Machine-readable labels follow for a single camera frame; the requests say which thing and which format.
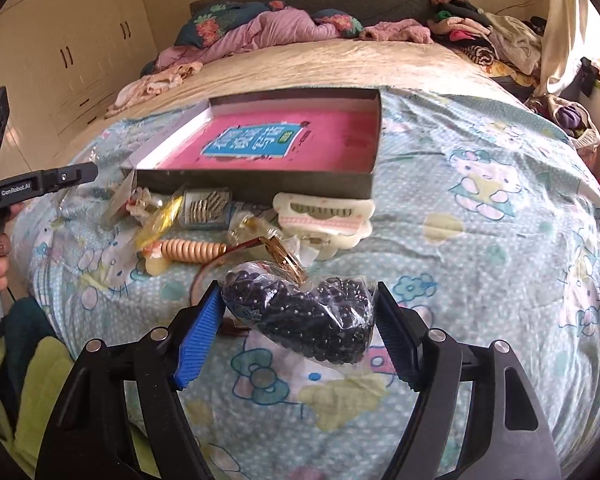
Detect bag of dark beads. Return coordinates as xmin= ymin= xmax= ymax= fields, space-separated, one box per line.
xmin=221 ymin=261 xmax=376 ymax=367

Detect silver earring card bag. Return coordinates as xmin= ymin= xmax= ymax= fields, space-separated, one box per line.
xmin=99 ymin=170 xmax=137 ymax=230

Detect yellow rings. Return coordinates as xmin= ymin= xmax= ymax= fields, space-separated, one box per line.
xmin=133 ymin=192 xmax=186 ymax=252

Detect silver hair comb packet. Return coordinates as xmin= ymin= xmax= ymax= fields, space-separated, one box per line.
xmin=178 ymin=188 xmax=233 ymax=230

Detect red item clear packet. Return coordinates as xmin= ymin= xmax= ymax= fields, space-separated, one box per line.
xmin=124 ymin=188 xmax=166 ymax=224

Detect cream hair clip card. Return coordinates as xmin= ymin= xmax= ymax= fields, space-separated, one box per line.
xmin=273 ymin=192 xmax=376 ymax=260

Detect pearl clear hair claw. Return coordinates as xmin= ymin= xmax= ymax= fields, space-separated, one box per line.
xmin=227 ymin=210 xmax=280 ymax=246

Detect Hello Kitty blue blanket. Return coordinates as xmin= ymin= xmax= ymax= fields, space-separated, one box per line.
xmin=12 ymin=90 xmax=600 ymax=479

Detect cream wardrobe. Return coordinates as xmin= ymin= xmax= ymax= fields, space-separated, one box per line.
xmin=0 ymin=0 xmax=157 ymax=180

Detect peach clothes on bed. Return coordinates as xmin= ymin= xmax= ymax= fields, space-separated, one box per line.
xmin=105 ymin=62 xmax=202 ymax=118

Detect pink book in box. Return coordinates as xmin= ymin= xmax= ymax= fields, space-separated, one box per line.
xmin=156 ymin=110 xmax=379 ymax=172

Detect shallow black cardboard box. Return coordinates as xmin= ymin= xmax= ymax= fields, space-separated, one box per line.
xmin=121 ymin=88 xmax=381 ymax=205

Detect floral dark pillow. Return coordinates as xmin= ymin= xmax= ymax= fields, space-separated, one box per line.
xmin=174 ymin=0 xmax=363 ymax=49

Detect laundry basket with clothes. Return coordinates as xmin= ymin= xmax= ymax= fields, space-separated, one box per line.
xmin=524 ymin=94 xmax=600 ymax=154

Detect beige bed cover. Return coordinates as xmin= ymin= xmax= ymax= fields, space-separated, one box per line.
xmin=61 ymin=37 xmax=527 ymax=162

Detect pink fuzzy garment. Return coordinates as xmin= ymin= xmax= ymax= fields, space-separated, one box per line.
xmin=358 ymin=18 xmax=434 ymax=44

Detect pile of clothes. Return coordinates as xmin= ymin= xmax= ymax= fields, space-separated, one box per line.
xmin=427 ymin=0 xmax=546 ymax=90

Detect pink purple quilt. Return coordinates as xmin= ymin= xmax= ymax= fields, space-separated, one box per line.
xmin=154 ymin=8 xmax=340 ymax=73

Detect cream curtain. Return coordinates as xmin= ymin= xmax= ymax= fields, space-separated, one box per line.
xmin=534 ymin=0 xmax=588 ymax=96

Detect orange spiral hair tie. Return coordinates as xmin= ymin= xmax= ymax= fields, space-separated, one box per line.
xmin=142 ymin=237 xmax=229 ymax=276

